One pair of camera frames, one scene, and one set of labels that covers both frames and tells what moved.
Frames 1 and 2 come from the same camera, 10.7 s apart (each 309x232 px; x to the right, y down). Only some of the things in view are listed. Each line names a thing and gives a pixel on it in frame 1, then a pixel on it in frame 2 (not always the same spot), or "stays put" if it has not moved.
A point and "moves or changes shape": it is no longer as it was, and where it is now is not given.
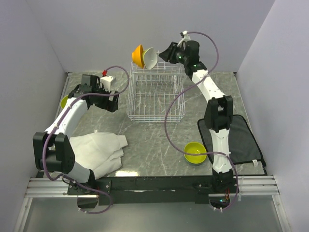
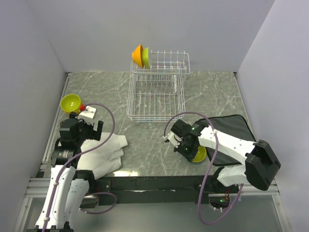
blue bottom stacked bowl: [192, 164] stays put
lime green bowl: [196, 147] stays put
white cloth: [102, 152] stays put
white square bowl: [149, 57] moves or changes shape
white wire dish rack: [157, 94] stays put
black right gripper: [167, 54] to [189, 156]
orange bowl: [137, 57] stays put
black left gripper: [111, 106] to [93, 134]
